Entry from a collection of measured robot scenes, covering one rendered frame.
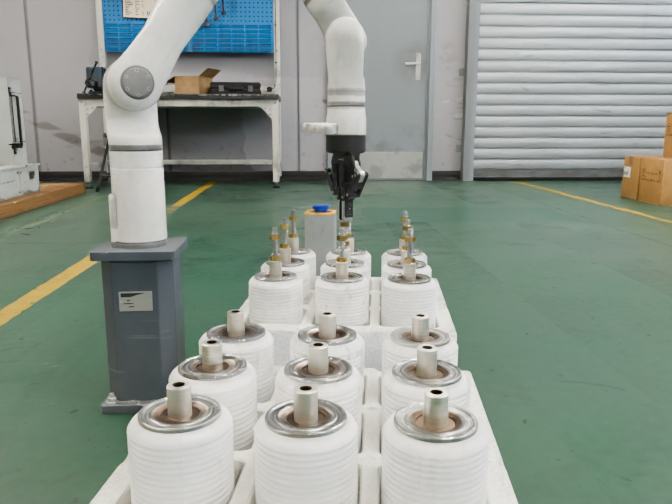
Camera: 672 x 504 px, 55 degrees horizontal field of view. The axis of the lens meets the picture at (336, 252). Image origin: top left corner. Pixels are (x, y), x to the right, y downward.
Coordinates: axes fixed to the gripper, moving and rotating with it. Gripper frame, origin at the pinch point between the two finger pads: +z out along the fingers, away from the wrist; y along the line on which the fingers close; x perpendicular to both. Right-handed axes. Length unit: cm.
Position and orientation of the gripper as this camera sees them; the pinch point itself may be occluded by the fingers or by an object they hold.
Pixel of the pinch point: (345, 209)
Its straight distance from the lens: 122.6
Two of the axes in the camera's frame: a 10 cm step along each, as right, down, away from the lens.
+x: -8.7, 0.9, -4.8
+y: -4.9, -1.7, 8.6
